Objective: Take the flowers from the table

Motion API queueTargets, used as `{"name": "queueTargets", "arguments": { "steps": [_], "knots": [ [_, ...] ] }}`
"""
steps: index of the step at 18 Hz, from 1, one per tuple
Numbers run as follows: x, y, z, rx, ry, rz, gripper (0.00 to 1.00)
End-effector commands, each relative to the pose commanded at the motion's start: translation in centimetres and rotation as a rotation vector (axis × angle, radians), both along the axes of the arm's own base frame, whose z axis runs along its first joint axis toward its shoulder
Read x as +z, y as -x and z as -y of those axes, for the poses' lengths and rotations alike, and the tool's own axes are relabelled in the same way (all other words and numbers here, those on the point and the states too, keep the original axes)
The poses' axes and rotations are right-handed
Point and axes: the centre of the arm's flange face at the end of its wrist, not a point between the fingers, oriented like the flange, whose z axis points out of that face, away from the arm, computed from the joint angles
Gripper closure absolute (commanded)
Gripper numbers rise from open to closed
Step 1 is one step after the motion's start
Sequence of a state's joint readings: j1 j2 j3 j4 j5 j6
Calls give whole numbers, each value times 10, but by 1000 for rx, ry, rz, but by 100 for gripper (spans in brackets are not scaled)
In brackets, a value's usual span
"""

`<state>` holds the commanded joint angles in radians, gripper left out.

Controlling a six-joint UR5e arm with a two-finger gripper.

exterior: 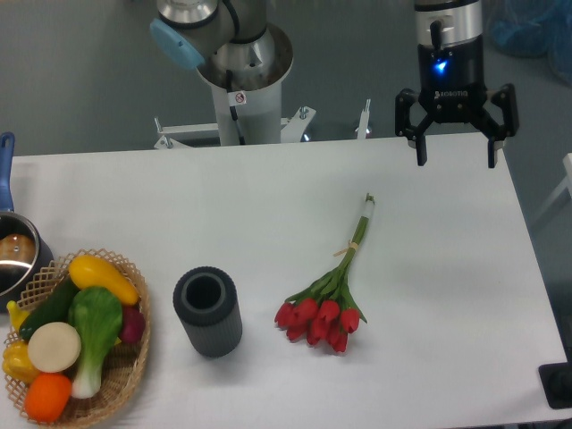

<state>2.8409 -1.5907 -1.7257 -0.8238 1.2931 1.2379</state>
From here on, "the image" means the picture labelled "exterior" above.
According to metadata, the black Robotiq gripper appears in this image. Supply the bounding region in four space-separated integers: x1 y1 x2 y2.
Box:
395 1 519 169

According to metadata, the red tulip bouquet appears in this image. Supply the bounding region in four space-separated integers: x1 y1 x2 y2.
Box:
273 194 375 353

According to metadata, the silver robot arm with base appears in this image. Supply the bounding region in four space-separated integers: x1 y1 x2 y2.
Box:
150 1 293 146

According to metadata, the blue plastic bag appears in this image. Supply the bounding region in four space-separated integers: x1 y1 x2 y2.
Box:
485 1 571 86

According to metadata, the white chair leg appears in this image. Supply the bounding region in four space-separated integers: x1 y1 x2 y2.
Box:
531 153 571 232

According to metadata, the black device at table corner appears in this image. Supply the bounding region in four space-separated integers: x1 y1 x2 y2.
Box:
538 363 571 409

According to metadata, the dark grey ribbed vase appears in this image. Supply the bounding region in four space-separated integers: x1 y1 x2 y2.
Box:
172 266 242 358

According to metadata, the dark red beet toy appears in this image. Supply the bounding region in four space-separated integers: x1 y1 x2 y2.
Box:
118 307 146 344

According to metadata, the yellow squash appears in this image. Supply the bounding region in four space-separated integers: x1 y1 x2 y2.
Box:
68 255 139 306

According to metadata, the green bok choy toy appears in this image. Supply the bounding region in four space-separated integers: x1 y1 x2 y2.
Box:
68 286 122 400

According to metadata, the dark green cucumber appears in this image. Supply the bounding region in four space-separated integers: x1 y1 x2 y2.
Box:
19 277 80 341

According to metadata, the cream round radish slice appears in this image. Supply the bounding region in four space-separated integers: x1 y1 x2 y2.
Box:
28 322 81 373

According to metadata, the orange fruit toy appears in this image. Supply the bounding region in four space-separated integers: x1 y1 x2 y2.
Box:
24 373 72 424

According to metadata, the yellow bell pepper toy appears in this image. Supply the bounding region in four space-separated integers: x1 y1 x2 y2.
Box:
2 341 40 384

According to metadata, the white metal mounting frame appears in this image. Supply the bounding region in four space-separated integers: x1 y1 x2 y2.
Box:
154 98 372 149

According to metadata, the blue handled saucepan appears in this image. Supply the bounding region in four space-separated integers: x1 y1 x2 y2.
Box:
1 131 53 314

